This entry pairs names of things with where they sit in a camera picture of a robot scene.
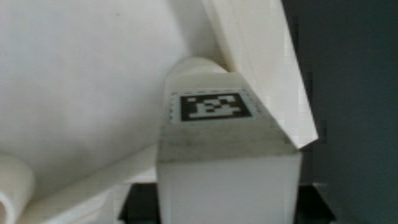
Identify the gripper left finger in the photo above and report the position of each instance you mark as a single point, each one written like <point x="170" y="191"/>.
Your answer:
<point x="141" y="209"/>

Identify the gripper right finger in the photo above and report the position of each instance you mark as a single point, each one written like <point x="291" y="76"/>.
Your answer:
<point x="314" y="210"/>

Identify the white table leg with tag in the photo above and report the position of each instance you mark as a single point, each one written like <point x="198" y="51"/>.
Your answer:
<point x="228" y="163"/>

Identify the white square tabletop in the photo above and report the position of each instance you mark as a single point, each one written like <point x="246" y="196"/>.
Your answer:
<point x="88" y="52"/>

